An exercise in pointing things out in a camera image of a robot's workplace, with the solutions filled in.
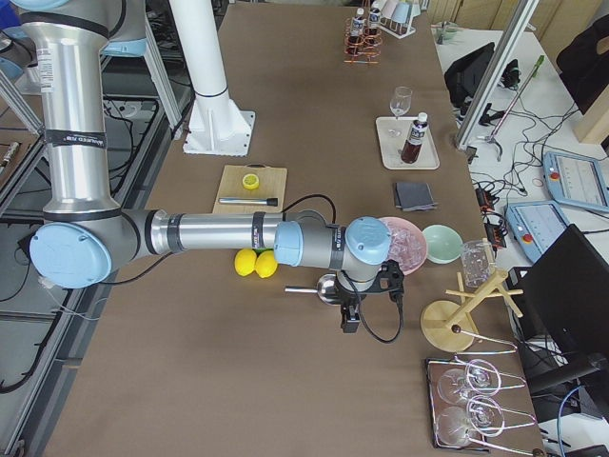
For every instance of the clear glass tumbler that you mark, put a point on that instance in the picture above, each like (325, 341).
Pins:
(477, 262)

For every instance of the blue teach pendant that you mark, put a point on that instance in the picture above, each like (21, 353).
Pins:
(575, 181)
(536, 226)

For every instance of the steel ice scoop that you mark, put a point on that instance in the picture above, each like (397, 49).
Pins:
(325, 290)

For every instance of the white cup rack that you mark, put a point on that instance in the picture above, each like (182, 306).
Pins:
(397, 17)

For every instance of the half lemon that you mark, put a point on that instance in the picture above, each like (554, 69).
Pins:
(250, 181)

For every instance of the wine glass lying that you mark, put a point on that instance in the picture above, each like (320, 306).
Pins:
(472, 427)
(476, 377)

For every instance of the blue teach pendant far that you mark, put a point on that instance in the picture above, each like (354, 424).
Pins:
(575, 181)

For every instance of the black monitor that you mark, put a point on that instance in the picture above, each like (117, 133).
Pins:
(567, 289)

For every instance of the black framed glass tray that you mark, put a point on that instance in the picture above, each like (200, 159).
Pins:
(434, 369)

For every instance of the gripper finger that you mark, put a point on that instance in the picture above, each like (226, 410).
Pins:
(350, 317)

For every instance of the wooden mug tree stand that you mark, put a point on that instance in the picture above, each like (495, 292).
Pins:
(449, 326)

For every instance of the yellow lemon left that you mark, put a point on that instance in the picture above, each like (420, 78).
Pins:
(245, 261)

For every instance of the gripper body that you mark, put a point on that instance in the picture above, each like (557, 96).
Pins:
(346, 295)

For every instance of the wine glass lying upper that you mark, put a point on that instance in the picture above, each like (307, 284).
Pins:
(476, 377)

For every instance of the steel muddler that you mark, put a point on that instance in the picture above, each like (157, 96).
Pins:
(270, 202)

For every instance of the black case on desk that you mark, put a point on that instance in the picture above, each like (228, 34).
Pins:
(463, 77)

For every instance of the upright wine glass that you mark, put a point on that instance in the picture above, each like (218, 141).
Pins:
(399, 105)

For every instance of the tea bottle in basket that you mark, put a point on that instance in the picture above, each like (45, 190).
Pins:
(355, 34)
(372, 34)

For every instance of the wine glass lying lower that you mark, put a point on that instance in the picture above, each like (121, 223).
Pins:
(472, 427)

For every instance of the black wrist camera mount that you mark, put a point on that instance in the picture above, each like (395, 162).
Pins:
(389, 279)

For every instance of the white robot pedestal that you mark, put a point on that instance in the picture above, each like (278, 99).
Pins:
(216, 125)

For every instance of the yellow lemon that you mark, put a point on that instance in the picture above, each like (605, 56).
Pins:
(245, 261)
(266, 264)

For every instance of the cream rectangular tray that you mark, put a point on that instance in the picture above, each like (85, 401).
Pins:
(391, 147)

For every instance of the person at desk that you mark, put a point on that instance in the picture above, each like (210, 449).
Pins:
(583, 68)

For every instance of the grey folded cloth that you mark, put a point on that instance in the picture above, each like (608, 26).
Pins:
(409, 196)

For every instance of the pink bowl of ice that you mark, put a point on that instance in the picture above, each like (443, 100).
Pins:
(408, 246)

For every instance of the copper wire bottle basket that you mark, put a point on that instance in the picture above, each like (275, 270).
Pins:
(369, 55)

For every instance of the mint green bowl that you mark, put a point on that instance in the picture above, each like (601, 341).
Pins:
(444, 244)

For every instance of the wooden cutting board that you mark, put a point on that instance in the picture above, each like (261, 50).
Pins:
(245, 189)

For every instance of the blue teach pendant near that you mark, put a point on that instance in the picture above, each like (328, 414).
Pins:
(536, 226)

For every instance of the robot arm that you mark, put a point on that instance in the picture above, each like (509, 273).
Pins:
(87, 235)

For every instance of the tea bottle carried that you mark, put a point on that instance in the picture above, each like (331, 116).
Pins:
(413, 143)

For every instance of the yellow lemon right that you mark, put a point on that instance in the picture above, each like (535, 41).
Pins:
(266, 264)

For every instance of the aluminium frame post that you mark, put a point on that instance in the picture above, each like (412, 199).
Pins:
(509, 39)

